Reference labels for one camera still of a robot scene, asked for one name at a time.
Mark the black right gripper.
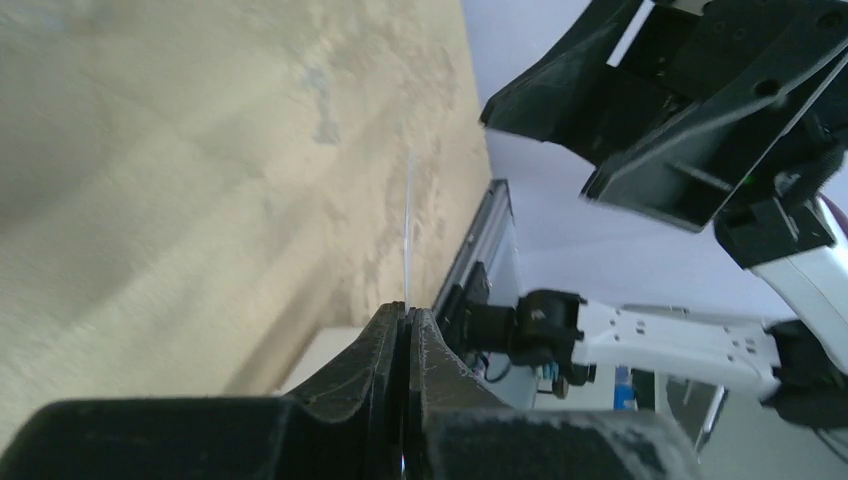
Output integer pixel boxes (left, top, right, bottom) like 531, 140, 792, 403
480, 1, 847, 232

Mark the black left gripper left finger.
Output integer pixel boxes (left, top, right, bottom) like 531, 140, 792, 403
1, 302, 404, 479

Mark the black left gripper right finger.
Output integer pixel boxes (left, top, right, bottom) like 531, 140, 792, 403
404, 308, 701, 480

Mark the light patterned credit card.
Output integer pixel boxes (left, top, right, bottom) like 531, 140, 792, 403
403, 149, 415, 313

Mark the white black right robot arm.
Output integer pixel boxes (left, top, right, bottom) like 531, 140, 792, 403
464, 1, 847, 429

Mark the white rectangular tray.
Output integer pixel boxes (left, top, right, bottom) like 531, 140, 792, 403
274, 327, 363, 396

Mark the aluminium frame rail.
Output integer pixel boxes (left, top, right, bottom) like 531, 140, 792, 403
433, 179, 521, 314

